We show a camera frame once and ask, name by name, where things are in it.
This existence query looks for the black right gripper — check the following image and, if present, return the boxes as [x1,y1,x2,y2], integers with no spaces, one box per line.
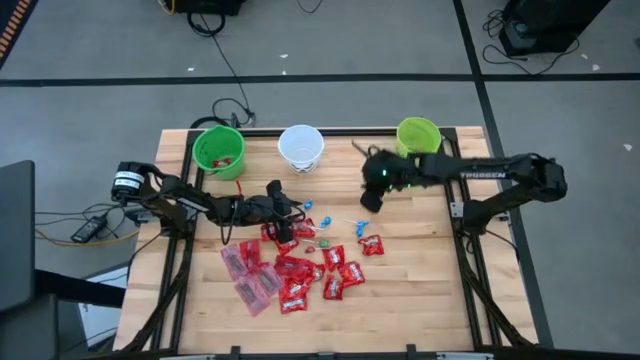
[359,148,420,214]

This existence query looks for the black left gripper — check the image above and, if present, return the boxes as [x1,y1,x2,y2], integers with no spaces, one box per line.
[263,195,302,245]

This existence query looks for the red licorice candy pack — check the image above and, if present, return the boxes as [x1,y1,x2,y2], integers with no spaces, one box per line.
[238,239,263,271]

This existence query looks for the clear pink licorice pack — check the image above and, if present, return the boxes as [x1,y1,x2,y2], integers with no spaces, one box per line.
[220,243,250,281]
[234,277,271,318]
[254,263,285,299]

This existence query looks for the lime green jack-o-lantern bucket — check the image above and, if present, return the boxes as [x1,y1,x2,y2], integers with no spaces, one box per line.
[395,116,443,159]

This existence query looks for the white jack-o-lantern bucket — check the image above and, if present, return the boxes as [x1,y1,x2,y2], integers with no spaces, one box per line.
[277,123,326,175]

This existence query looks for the dark green plastic bucket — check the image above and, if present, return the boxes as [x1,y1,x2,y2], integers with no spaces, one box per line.
[192,124,247,182]

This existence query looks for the black power adapter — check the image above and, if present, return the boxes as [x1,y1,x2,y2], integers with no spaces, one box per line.
[69,214,110,245]

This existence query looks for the white board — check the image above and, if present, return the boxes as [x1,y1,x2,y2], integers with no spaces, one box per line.
[77,262,131,351]

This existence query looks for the black bar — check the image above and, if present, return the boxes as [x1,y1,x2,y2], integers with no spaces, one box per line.
[34,268,126,309]

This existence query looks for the black equipment box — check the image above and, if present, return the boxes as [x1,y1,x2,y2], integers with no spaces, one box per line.
[172,0,249,16]

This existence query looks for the large black equipment case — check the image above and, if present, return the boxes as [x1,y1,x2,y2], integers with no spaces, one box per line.
[498,0,612,57]

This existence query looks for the dark grey monitor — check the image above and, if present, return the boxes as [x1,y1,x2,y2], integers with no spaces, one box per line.
[0,159,36,314]

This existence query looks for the black orange striped mat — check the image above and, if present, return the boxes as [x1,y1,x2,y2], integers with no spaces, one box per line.
[0,0,40,66]

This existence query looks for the black aluminium table frame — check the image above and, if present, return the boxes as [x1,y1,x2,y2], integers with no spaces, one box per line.
[119,127,539,360]

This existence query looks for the coiled black cable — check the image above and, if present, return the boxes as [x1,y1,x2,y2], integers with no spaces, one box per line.
[188,115,231,130]

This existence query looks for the long black floor cable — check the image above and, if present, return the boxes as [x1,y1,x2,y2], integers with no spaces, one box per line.
[187,9,259,129]

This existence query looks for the black power cables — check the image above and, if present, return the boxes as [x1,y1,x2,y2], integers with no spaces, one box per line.
[33,202,146,241]

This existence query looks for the tangled black cables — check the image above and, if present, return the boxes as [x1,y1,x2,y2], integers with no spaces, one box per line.
[482,8,581,76]

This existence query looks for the yellow floor cable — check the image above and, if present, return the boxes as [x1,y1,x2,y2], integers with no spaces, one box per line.
[33,227,141,248]

